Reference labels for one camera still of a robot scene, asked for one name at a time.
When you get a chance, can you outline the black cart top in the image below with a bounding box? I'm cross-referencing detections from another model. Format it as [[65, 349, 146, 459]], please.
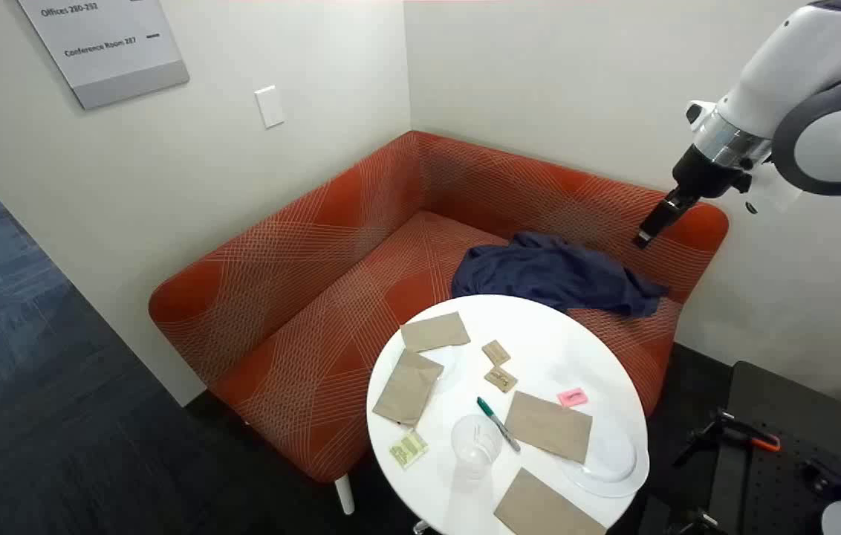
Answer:
[[634, 355, 841, 535]]

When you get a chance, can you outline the yellow sweetener packet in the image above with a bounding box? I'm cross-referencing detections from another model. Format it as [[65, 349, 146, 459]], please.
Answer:
[[390, 432, 429, 468]]

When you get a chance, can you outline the clear plastic cup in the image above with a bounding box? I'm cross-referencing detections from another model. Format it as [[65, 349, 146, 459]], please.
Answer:
[[451, 413, 501, 487]]

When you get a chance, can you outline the orange fabric sofa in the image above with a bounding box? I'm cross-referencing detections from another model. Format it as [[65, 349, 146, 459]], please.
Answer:
[[148, 132, 729, 484]]

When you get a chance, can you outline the brown paper bag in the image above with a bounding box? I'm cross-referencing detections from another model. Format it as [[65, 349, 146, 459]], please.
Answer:
[[504, 392, 592, 465], [402, 312, 469, 355], [374, 350, 442, 429], [494, 469, 607, 535]]

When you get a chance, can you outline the brown paper bag bottom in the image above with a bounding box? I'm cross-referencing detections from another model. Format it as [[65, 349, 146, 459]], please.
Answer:
[[494, 469, 607, 535]]

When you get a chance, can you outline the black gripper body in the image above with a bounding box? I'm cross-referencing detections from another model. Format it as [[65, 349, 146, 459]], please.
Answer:
[[671, 147, 751, 208]]

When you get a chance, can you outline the brown paper bag upper left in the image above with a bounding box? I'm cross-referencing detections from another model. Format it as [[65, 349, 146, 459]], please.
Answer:
[[402, 312, 469, 355]]

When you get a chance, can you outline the pink sweetener packet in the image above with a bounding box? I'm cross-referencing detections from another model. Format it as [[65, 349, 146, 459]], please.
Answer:
[[558, 386, 589, 408]]

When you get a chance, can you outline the brown sugar packet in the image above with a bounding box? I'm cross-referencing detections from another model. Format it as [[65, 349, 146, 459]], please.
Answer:
[[485, 365, 516, 392], [481, 339, 510, 365]]

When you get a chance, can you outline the black orange clamp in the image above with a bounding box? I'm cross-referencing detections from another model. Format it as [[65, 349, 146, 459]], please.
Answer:
[[674, 410, 782, 468]]

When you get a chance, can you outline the clear plastic dome lid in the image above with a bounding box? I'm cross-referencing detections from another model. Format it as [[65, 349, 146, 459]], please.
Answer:
[[540, 339, 640, 484]]

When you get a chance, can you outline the brown paper bag centre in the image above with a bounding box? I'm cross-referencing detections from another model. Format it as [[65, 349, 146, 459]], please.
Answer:
[[504, 392, 592, 465]]

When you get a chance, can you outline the green capped grey marker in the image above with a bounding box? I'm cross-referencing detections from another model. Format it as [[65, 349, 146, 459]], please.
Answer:
[[476, 397, 519, 453]]

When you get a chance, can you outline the grey wall sign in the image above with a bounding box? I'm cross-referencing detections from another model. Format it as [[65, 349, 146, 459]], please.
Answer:
[[19, 0, 191, 111]]

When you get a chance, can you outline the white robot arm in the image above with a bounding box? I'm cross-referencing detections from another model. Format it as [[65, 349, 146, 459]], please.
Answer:
[[634, 0, 841, 251]]

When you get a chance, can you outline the dark blue cloth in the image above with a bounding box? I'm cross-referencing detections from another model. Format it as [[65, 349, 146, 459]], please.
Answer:
[[451, 232, 668, 318]]

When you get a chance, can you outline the round white table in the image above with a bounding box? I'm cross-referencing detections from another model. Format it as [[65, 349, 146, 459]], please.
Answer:
[[365, 294, 651, 535]]

